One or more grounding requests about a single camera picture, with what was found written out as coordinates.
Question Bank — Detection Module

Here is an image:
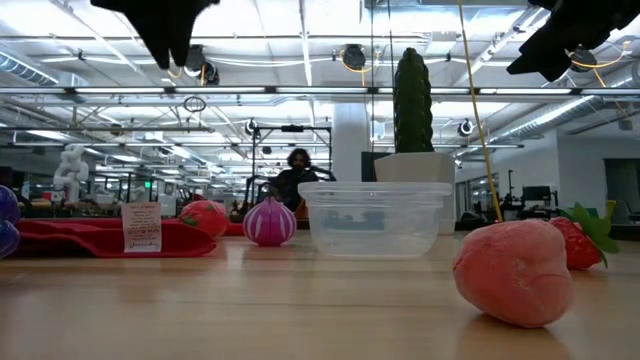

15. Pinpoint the black hanging cable loop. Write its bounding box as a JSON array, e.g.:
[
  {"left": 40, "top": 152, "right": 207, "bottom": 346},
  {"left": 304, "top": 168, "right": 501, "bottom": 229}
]
[{"left": 182, "top": 95, "right": 208, "bottom": 114}]

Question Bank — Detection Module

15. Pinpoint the black background monitor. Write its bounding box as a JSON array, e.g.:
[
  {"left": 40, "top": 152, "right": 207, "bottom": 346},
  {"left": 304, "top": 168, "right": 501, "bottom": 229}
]
[{"left": 521, "top": 185, "right": 553, "bottom": 204}]

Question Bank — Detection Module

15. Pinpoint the yellow hanging cable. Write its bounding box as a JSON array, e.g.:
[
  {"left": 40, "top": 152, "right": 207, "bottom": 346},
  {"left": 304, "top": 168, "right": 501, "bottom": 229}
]
[{"left": 456, "top": 0, "right": 504, "bottom": 224}]

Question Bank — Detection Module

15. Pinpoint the clear plastic tupperware container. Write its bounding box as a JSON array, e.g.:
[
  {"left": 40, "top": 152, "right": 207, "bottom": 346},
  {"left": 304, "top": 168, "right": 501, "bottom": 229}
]
[{"left": 297, "top": 180, "right": 453, "bottom": 259}]

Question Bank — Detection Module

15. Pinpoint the green cactus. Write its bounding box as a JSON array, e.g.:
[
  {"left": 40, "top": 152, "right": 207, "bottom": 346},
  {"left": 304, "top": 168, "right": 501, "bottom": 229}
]
[{"left": 392, "top": 47, "right": 436, "bottom": 154}]

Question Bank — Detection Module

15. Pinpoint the black background rig frame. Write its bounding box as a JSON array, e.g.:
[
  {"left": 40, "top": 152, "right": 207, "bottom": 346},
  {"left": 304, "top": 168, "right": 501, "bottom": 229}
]
[{"left": 248, "top": 124, "right": 334, "bottom": 216}]

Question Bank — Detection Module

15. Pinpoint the person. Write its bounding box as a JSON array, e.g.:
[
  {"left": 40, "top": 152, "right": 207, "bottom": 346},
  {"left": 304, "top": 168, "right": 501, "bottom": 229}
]
[{"left": 268, "top": 147, "right": 337, "bottom": 214}]

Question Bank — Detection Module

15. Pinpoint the purple grape bunch toy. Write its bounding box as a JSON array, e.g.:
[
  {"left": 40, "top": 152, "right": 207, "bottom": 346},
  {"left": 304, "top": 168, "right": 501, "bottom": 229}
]
[{"left": 0, "top": 184, "right": 22, "bottom": 260}]

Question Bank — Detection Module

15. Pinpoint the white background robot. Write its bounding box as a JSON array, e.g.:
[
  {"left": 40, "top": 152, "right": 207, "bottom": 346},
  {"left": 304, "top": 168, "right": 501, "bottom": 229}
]
[{"left": 52, "top": 144, "right": 91, "bottom": 204}]

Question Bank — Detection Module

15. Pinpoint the red strawberry toy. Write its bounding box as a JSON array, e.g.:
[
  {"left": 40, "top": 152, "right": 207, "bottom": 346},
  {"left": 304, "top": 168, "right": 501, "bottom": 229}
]
[{"left": 548, "top": 201, "right": 621, "bottom": 272}]

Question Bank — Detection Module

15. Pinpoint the purple striped onion toy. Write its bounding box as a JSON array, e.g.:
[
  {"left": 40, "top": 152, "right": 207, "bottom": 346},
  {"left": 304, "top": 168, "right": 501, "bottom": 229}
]
[{"left": 242, "top": 195, "right": 298, "bottom": 248}]

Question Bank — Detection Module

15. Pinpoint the pink peach toy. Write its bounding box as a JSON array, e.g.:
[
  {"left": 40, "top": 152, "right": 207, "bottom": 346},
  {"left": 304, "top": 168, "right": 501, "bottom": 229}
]
[{"left": 452, "top": 218, "right": 576, "bottom": 329}]

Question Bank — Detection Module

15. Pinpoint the red cloth with label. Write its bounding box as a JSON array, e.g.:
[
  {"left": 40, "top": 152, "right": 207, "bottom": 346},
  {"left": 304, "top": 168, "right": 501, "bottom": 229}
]
[{"left": 9, "top": 202, "right": 246, "bottom": 259}]

